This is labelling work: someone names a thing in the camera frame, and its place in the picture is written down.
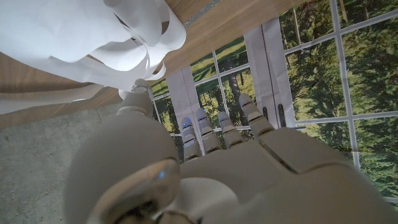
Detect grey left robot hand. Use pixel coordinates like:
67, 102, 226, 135
63, 78, 398, 224

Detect white receipt paper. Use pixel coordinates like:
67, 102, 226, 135
0, 0, 187, 115

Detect printed window forest backdrop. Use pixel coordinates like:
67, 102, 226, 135
149, 0, 398, 212

